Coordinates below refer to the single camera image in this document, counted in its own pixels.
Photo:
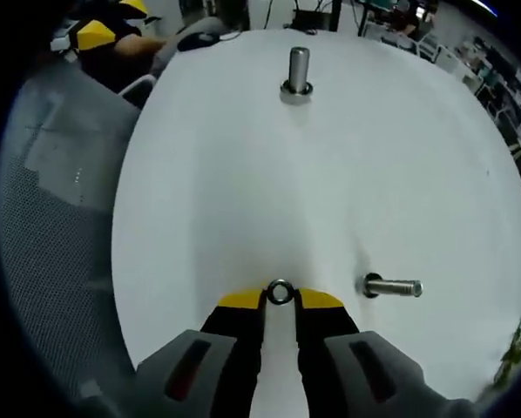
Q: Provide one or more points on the grey mesh office chair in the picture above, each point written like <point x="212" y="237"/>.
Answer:
<point x="60" y="217"/>

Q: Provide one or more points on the steel washer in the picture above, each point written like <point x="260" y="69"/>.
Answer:
<point x="270" y="292"/>

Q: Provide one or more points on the person's leg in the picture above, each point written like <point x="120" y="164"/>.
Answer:
<point x="134" y="50"/>

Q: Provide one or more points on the small steel threaded stud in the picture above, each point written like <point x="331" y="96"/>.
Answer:
<point x="393" y="287"/>

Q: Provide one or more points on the black computer mouse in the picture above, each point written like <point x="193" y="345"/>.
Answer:
<point x="199" y="39"/>

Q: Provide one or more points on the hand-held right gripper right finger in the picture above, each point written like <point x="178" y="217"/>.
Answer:
<point x="330" y="348"/>

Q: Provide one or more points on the large steel threaded stud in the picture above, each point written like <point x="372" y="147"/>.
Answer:
<point x="299" y="65"/>

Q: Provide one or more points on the black box under desk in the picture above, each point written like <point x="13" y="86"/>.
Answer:
<point x="310" y="18"/>

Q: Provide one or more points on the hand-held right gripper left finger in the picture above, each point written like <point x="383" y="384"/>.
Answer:
<point x="225" y="348"/>

